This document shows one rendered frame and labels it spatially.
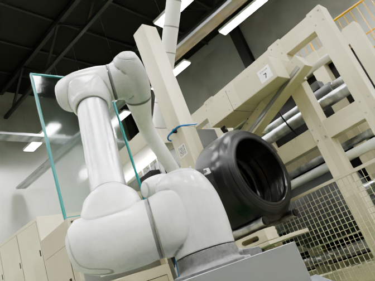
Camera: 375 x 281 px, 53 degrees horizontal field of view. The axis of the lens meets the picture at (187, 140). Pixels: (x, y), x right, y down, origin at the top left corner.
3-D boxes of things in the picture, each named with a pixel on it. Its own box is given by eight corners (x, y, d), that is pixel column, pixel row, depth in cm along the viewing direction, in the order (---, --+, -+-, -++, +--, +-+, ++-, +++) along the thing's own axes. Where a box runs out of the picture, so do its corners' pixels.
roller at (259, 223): (219, 246, 209) (215, 238, 210) (224, 244, 212) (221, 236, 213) (265, 225, 186) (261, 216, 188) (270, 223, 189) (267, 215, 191)
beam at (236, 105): (210, 128, 258) (202, 109, 263) (234, 128, 275) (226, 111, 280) (277, 76, 218) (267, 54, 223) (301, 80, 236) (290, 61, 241)
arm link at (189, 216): (241, 236, 87) (210, 153, 96) (165, 261, 85) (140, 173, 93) (232, 247, 102) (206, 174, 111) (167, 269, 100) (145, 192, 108)
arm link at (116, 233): (158, 240, 85) (61, 271, 82) (167, 270, 97) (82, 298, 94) (106, 52, 135) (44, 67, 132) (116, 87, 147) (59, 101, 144)
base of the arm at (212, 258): (269, 253, 84) (260, 229, 86) (174, 286, 82) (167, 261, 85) (259, 261, 101) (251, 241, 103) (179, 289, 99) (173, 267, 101)
